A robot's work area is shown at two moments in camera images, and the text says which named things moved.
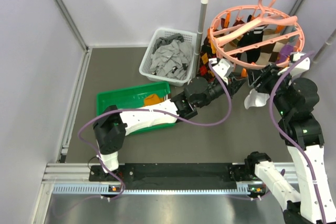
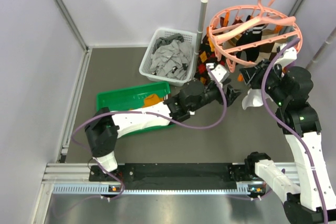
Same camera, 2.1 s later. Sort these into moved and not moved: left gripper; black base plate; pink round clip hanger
Moved: left gripper
Not moved: black base plate; pink round clip hanger
